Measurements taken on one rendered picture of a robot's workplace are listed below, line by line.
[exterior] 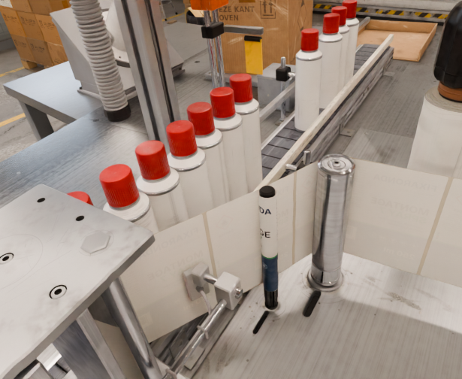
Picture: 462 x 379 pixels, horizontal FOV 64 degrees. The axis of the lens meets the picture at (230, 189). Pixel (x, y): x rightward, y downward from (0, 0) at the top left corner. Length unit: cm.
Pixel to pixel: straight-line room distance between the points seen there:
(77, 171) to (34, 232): 68
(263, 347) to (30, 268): 31
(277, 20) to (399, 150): 55
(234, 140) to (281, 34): 66
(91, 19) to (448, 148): 47
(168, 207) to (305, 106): 45
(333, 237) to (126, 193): 23
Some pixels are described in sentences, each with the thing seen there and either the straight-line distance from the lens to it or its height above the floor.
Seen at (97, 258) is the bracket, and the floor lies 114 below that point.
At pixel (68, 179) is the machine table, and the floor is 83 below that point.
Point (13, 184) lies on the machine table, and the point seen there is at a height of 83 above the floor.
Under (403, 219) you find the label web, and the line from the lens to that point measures 45.
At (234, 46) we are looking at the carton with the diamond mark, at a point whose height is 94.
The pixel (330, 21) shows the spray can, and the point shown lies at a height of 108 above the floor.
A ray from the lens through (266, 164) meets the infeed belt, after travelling 73.
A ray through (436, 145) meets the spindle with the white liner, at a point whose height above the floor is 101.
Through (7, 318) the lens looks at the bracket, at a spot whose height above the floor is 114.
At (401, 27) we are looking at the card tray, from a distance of 168.
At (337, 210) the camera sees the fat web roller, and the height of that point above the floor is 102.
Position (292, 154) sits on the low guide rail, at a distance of 69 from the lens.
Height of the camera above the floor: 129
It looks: 38 degrees down
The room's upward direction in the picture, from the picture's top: 7 degrees counter-clockwise
